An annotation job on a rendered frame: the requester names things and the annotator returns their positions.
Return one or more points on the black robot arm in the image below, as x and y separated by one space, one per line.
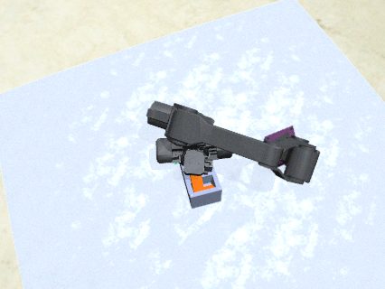
186 126

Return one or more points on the orange l-shaped part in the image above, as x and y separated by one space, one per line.
197 184

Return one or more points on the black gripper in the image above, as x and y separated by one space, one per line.
167 152

